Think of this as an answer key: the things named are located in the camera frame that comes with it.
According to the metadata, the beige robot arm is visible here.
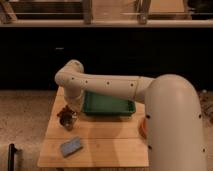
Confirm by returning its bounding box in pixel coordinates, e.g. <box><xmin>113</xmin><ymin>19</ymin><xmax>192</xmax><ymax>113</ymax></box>
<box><xmin>55</xmin><ymin>60</ymin><xmax>207</xmax><ymax>171</ymax></box>

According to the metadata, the blue sponge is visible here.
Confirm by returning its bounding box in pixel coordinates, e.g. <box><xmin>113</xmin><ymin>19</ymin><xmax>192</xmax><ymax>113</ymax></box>
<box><xmin>60</xmin><ymin>137</ymin><xmax>83</xmax><ymax>157</ymax></box>

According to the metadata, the green plastic tray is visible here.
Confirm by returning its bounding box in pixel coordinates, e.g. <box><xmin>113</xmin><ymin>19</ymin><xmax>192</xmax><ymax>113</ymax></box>
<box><xmin>82</xmin><ymin>91</ymin><xmax>136</xmax><ymax>116</ymax></box>

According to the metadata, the orange object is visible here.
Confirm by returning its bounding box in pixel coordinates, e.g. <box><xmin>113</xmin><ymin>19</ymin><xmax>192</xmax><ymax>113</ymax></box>
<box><xmin>139</xmin><ymin>118</ymin><xmax>147</xmax><ymax>139</ymax></box>

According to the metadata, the black post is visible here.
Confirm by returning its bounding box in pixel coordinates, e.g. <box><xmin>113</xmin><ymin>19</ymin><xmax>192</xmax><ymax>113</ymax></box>
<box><xmin>8</xmin><ymin>144</ymin><xmax>17</xmax><ymax>171</ymax></box>

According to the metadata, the wooden shelf frame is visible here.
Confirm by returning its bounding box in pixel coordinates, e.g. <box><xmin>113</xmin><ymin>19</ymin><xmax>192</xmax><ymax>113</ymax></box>
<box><xmin>0</xmin><ymin>0</ymin><xmax>213</xmax><ymax>28</ymax></box>

